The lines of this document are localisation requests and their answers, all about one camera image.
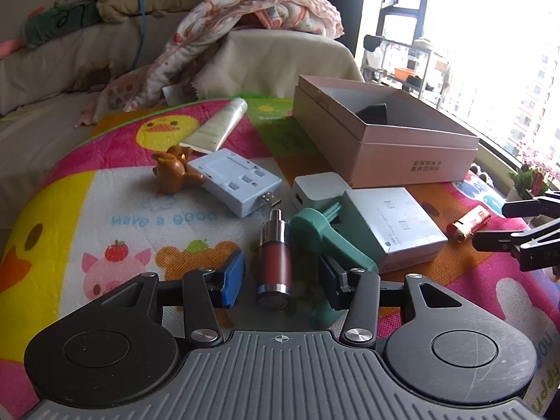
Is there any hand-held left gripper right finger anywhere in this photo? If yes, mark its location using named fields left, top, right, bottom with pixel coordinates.
left=318, top=254, right=465, bottom=350

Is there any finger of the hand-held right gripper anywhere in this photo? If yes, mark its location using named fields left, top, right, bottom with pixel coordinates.
left=472, top=221, right=560, bottom=272
left=502, top=191, right=560, bottom=219

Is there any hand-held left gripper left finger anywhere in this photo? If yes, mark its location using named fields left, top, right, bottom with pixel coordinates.
left=98, top=249, right=246, bottom=347

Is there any red dropper bottle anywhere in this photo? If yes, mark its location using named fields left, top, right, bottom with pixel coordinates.
left=256, top=209, right=293, bottom=312

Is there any teal plastic hand tool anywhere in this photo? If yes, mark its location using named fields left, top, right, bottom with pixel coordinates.
left=289, top=195, right=379, bottom=329

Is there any red gold lipstick tube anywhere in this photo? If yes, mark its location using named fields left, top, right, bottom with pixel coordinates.
left=446, top=208, right=491, bottom=243

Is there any light blue adapter hub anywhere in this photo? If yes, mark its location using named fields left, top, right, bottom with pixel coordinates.
left=187, top=148, right=283, bottom=218

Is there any white carton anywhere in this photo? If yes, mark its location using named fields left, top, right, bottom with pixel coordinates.
left=345, top=187, right=449, bottom=274

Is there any white power adapter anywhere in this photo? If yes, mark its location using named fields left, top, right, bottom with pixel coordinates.
left=292, top=173, right=348, bottom=211

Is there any brown bear figurine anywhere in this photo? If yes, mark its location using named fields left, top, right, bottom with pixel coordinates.
left=151, top=144, right=205, bottom=195

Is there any pink cardboard box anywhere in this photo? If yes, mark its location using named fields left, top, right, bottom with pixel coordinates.
left=292, top=75, right=481, bottom=188

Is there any white cream tube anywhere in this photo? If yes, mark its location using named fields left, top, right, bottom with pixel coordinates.
left=179, top=97, right=248, bottom=155

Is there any pink flower potted plant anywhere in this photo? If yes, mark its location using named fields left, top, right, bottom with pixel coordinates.
left=505, top=146, right=554, bottom=204

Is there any colourful cartoon play mat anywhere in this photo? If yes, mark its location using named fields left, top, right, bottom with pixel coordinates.
left=0, top=96, right=560, bottom=420

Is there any metal balcony rack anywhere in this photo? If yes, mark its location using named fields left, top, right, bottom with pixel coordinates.
left=363, top=35, right=451, bottom=108

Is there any pink printed blanket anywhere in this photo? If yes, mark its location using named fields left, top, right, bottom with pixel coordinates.
left=74, top=0, right=345, bottom=127

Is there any beige sofa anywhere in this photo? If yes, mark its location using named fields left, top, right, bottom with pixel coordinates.
left=0, top=0, right=366, bottom=228

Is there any green plush toy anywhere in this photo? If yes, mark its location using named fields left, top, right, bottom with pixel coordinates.
left=22, top=0, right=103, bottom=47

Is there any pink plush toy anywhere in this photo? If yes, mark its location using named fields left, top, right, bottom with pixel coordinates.
left=0, top=38, right=25, bottom=58

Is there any blue strap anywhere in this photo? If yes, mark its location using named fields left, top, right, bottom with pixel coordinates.
left=128, top=0, right=147, bottom=71

